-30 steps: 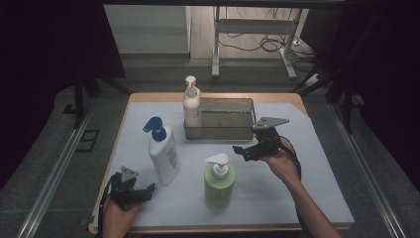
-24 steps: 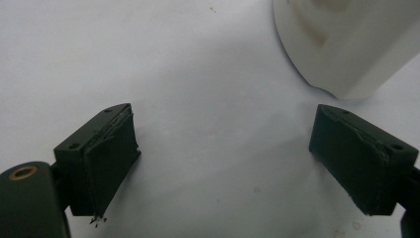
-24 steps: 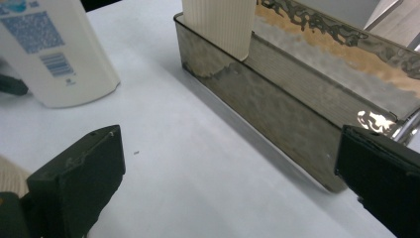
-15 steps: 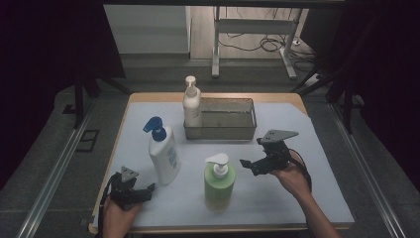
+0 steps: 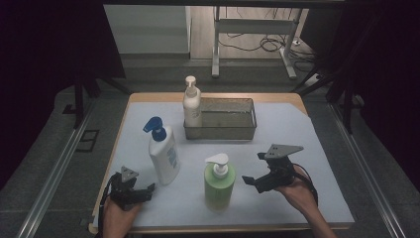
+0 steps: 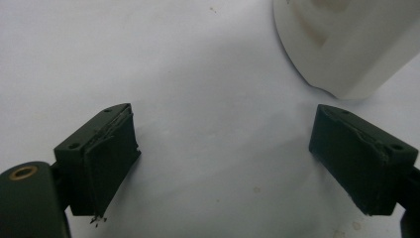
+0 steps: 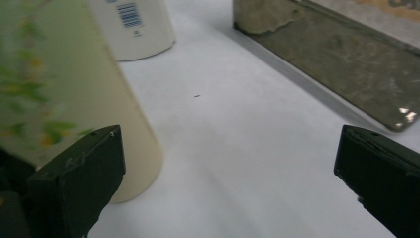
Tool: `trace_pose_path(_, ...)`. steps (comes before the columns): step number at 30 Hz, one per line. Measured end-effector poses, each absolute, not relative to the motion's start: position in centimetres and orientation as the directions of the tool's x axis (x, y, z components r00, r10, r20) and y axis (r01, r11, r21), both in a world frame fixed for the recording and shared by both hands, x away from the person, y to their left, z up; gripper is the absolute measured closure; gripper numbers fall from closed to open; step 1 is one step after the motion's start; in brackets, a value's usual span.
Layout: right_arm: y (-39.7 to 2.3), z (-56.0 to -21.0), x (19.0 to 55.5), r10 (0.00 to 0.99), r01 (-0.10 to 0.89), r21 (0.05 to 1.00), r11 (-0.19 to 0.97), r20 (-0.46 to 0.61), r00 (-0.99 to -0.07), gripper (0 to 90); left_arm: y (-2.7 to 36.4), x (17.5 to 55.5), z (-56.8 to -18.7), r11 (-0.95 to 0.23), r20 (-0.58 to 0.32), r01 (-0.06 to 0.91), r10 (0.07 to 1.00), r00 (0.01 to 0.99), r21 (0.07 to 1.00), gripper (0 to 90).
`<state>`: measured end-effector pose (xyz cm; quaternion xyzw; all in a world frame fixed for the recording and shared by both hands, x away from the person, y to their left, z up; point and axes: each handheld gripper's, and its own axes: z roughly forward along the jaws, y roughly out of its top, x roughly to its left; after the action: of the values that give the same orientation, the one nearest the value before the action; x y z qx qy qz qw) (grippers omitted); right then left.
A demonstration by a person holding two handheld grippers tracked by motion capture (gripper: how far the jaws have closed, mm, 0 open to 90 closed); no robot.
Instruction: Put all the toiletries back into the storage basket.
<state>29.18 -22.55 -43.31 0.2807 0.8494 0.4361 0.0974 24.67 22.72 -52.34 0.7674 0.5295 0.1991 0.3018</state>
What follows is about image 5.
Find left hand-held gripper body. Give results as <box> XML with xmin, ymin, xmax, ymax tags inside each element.
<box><xmin>109</xmin><ymin>165</ymin><xmax>147</xmax><ymax>210</ymax></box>

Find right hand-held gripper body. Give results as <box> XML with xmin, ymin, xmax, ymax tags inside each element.
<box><xmin>256</xmin><ymin>143</ymin><xmax>305</xmax><ymax>194</ymax></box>

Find green bottle with white pump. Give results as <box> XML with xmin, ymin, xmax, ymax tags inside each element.
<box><xmin>203</xmin><ymin>153</ymin><xmax>237</xmax><ymax>212</ymax></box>

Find white bottle with blue pump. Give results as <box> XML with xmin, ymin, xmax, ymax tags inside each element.
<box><xmin>142</xmin><ymin>116</ymin><xmax>181</xmax><ymax>186</ymax></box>

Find grey mesh basket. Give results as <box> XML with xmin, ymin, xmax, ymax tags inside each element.
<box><xmin>183</xmin><ymin>96</ymin><xmax>258</xmax><ymax>141</ymax></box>

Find cream pump bottle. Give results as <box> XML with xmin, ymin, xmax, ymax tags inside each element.
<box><xmin>182</xmin><ymin>74</ymin><xmax>203</xmax><ymax>129</ymax></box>

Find person's left hand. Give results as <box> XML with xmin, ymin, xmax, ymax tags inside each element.
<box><xmin>102</xmin><ymin>197</ymin><xmax>144</xmax><ymax>230</ymax></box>

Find person's right hand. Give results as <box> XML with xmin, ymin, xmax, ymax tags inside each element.
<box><xmin>275</xmin><ymin>165</ymin><xmax>319</xmax><ymax>216</ymax></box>

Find light blue table mat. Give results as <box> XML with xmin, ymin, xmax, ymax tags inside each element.
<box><xmin>92</xmin><ymin>101</ymin><xmax>355</xmax><ymax>229</ymax></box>

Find white power strip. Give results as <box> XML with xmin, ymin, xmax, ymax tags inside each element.
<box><xmin>304</xmin><ymin>73</ymin><xmax>322</xmax><ymax>89</ymax></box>

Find black metal stand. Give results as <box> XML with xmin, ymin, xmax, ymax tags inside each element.
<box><xmin>291</xmin><ymin>63</ymin><xmax>357</xmax><ymax>135</ymax></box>
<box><xmin>72</xmin><ymin>73</ymin><xmax>133</xmax><ymax>130</ymax></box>

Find dark curtain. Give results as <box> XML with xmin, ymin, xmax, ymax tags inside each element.
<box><xmin>300</xmin><ymin>0</ymin><xmax>420</xmax><ymax>190</ymax></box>
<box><xmin>0</xmin><ymin>0</ymin><xmax>127</xmax><ymax>190</ymax></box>

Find white board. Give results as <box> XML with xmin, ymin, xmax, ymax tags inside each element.
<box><xmin>103</xmin><ymin>4</ymin><xmax>192</xmax><ymax>56</ymax></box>

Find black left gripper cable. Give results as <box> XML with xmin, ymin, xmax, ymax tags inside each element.
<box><xmin>96</xmin><ymin>172</ymin><xmax>123</xmax><ymax>238</ymax></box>

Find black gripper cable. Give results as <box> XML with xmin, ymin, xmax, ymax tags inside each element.
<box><xmin>291</xmin><ymin>163</ymin><xmax>320</xmax><ymax>206</ymax></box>
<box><xmin>96</xmin><ymin>172</ymin><xmax>123</xmax><ymax>238</ymax></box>

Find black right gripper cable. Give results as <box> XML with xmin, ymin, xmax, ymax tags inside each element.
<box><xmin>291</xmin><ymin>163</ymin><xmax>320</xmax><ymax>206</ymax></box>

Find aluminium rail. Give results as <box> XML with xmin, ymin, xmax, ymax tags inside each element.
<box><xmin>329</xmin><ymin>102</ymin><xmax>406</xmax><ymax>238</ymax></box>
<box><xmin>16</xmin><ymin>98</ymin><xmax>97</xmax><ymax>238</ymax></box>

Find black floor cables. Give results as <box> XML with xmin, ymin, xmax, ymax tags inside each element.
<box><xmin>217</xmin><ymin>6</ymin><xmax>318</xmax><ymax>72</ymax></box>

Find white metal desk frame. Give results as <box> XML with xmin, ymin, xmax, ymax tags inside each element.
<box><xmin>211</xmin><ymin>6</ymin><xmax>303</xmax><ymax>80</ymax></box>

